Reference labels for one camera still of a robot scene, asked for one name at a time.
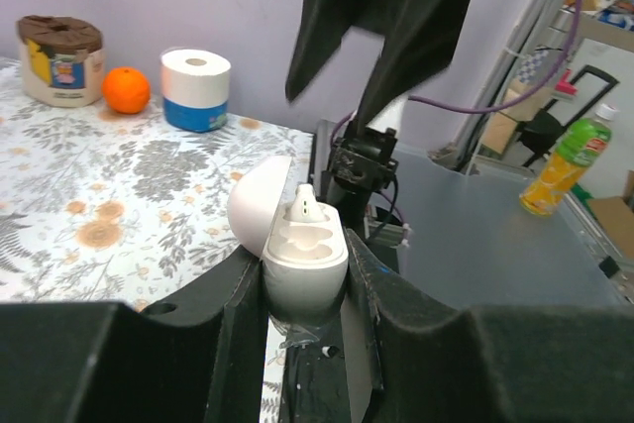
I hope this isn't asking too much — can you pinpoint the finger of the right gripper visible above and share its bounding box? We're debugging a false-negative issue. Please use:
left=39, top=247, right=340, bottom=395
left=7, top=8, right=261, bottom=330
left=355, top=0, right=471, bottom=133
left=285, top=0, right=393, bottom=102

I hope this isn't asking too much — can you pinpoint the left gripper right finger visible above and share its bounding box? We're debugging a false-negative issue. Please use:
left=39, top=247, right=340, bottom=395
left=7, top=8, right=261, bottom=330
left=341, top=231, right=633, bottom=422

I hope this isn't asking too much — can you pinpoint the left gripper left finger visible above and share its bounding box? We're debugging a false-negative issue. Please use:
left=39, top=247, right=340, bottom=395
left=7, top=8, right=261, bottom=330
left=1, top=249, right=267, bottom=422

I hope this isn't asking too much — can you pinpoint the white earbud charging case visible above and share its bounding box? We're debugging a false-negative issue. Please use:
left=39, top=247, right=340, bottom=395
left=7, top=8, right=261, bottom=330
left=227, top=156, right=349, bottom=327

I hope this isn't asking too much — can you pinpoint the white earbud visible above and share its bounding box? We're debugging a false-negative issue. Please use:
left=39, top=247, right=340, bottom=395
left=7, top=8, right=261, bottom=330
left=289, top=183, right=327, bottom=223

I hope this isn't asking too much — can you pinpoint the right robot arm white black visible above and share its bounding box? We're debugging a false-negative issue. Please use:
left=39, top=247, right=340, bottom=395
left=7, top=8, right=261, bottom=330
left=285, top=0, right=471, bottom=230

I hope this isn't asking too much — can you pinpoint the white toilet paper roll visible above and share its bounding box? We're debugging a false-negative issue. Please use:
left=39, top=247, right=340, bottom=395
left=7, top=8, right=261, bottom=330
left=159, top=48, right=232, bottom=133

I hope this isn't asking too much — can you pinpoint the floral table cloth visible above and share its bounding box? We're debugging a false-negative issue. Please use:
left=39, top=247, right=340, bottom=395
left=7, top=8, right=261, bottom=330
left=0, top=56, right=314, bottom=423

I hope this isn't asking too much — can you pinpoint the orange juice bottle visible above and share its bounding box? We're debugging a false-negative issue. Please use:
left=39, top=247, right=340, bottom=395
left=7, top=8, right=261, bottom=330
left=519, top=103, right=618, bottom=216

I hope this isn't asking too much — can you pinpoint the orange fruit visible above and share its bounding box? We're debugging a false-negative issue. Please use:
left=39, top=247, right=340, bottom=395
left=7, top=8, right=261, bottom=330
left=102, top=67, right=151, bottom=115

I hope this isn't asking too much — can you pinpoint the brown lidded jar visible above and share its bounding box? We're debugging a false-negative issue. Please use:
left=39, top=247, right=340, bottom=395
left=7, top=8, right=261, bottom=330
left=16, top=15, right=105, bottom=108

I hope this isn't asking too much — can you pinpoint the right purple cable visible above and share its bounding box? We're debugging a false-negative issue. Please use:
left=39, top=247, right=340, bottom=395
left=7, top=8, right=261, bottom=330
left=334, top=0, right=583, bottom=142

